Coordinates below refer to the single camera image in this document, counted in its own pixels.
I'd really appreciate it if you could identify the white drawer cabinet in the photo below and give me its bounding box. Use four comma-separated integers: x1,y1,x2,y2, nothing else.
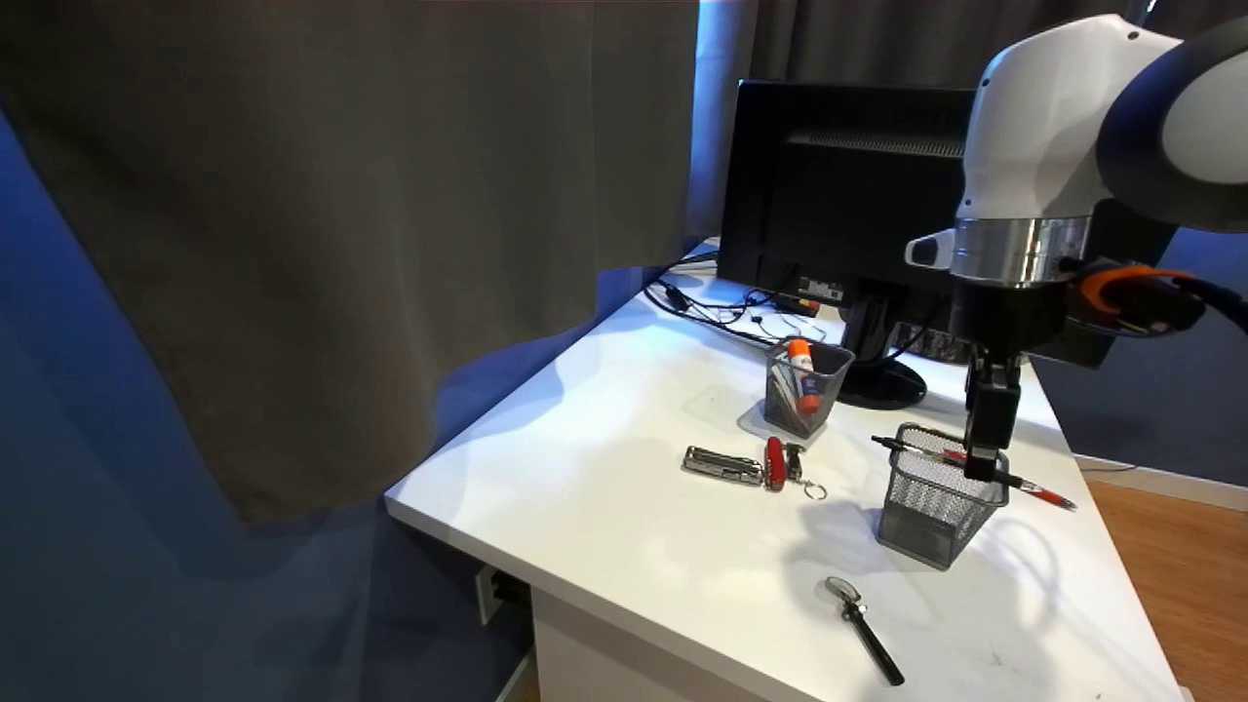
524,582,795,702

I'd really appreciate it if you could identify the orange pen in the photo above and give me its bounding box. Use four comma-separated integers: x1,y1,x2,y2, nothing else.
941,447,1080,514

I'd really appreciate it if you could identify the black desk cable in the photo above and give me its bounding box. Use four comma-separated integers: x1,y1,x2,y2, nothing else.
638,261,786,346

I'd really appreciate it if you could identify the black cable with orange sleeve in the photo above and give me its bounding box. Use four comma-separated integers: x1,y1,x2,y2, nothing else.
1066,258,1248,343

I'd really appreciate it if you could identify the black white marker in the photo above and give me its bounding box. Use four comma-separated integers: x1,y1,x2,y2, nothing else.
820,574,911,694

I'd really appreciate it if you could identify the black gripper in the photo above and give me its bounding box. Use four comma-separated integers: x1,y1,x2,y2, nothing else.
942,276,1123,488

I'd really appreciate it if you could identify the black remote stick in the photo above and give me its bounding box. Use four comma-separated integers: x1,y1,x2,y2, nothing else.
677,440,767,493

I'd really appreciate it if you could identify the black pen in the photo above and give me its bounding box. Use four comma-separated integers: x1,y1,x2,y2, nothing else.
866,430,1014,480

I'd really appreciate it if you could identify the grey mesh cup with markers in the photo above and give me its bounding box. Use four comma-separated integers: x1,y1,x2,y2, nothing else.
759,333,859,440

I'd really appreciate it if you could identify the orange capped marker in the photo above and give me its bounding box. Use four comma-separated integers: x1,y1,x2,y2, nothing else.
778,335,827,424

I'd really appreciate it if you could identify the black monitor with round base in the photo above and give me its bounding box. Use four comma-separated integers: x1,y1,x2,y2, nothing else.
715,79,1180,414

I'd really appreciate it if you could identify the empty grey mesh pen cup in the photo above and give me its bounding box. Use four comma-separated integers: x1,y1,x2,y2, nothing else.
872,417,1016,579

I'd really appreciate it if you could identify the red pocket knife with ring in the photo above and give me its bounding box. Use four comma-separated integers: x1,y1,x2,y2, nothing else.
759,435,836,506

